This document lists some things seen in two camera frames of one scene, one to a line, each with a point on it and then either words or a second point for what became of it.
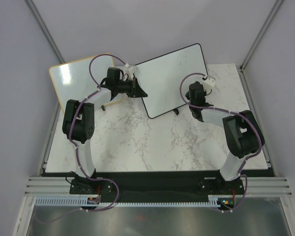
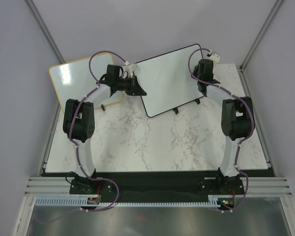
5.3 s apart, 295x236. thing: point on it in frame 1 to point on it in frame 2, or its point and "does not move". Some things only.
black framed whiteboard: (160, 78) does not move
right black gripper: (204, 92) to (194, 73)
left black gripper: (135, 88) does not move
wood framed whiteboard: (72, 80) does not move
